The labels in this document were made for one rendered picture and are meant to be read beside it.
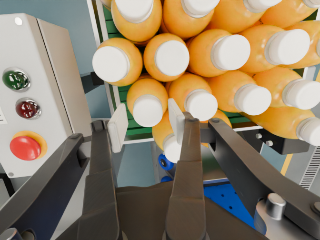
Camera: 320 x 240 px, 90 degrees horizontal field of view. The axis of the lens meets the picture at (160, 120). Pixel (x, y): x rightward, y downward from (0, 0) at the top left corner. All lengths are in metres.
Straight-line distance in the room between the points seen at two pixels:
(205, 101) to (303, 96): 0.13
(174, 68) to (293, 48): 0.14
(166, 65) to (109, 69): 0.07
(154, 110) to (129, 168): 1.47
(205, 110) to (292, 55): 0.12
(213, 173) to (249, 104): 0.19
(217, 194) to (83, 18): 1.30
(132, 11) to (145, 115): 0.11
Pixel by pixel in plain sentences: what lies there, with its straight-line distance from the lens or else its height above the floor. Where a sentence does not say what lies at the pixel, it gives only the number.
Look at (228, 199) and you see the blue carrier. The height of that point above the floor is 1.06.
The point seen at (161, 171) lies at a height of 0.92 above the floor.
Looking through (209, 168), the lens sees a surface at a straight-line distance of 0.39.
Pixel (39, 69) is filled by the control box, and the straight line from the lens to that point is 0.24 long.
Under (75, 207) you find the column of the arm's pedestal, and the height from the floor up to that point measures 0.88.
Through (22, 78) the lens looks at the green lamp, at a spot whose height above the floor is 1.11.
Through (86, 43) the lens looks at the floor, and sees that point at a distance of 1.37.
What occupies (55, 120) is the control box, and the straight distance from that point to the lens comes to 0.25.
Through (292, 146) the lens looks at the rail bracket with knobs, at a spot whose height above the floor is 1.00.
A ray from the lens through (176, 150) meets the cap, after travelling 0.24.
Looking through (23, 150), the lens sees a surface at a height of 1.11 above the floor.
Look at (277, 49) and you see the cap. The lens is 0.25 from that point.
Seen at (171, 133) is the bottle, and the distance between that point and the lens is 0.25.
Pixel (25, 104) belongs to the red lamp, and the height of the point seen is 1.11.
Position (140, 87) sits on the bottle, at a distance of 0.24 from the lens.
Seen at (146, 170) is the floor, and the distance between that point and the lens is 1.66.
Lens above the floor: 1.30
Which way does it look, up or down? 68 degrees down
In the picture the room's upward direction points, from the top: 168 degrees clockwise
